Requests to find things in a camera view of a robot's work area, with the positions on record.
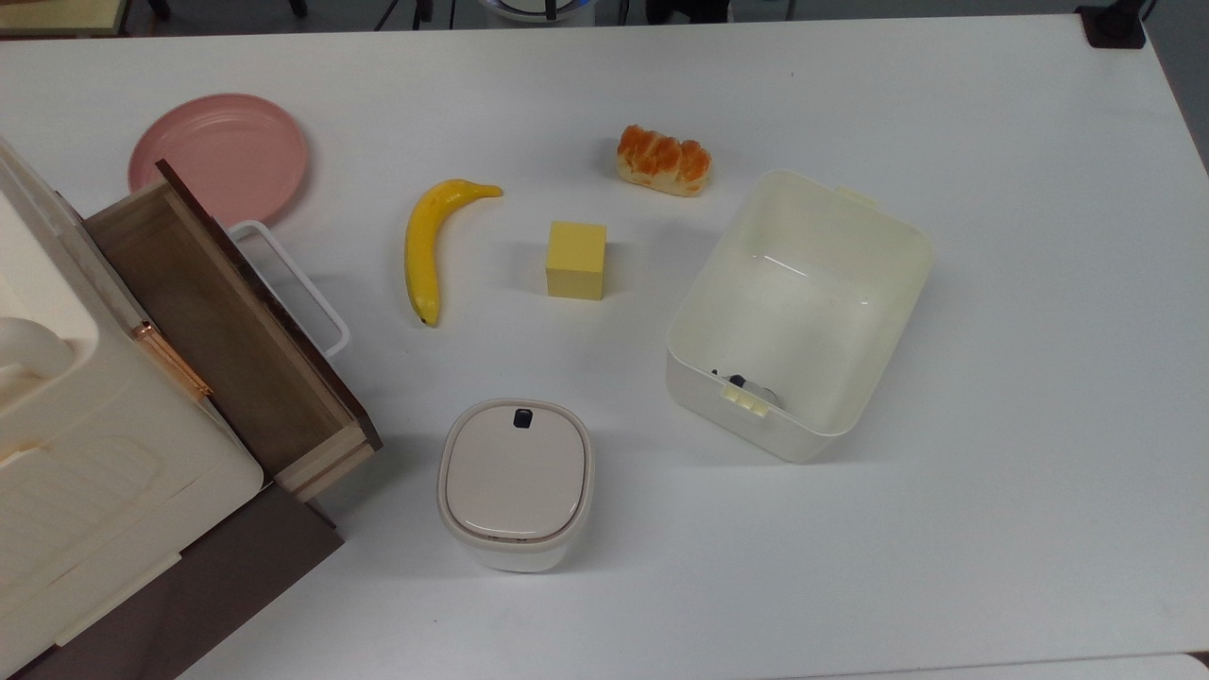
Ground small black white object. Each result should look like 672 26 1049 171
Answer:
710 369 785 408

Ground yellow banana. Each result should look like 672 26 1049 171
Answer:
404 178 504 329

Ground wooden drawer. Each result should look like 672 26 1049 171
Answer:
83 159 383 503

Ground cream plastic box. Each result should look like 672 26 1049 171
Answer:
665 169 935 465

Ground dark brown base board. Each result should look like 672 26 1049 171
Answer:
5 482 345 680

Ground orange glazed bread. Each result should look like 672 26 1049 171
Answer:
616 125 713 198

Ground white lidded bin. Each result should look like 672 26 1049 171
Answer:
436 398 596 574

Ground pink plate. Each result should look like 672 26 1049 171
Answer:
128 93 310 229

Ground copper drawer handle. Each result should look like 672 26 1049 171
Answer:
130 320 214 401

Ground black table clamp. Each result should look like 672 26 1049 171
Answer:
1075 0 1159 50

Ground black tripod legs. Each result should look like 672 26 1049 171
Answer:
372 0 460 32

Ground yellow side table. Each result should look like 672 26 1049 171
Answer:
0 0 131 39

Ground yellow foam cube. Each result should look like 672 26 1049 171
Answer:
545 221 608 302

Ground white plastic handle frame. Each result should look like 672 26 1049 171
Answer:
228 220 351 359

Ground cream toy kitchen unit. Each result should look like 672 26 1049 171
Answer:
0 137 266 677

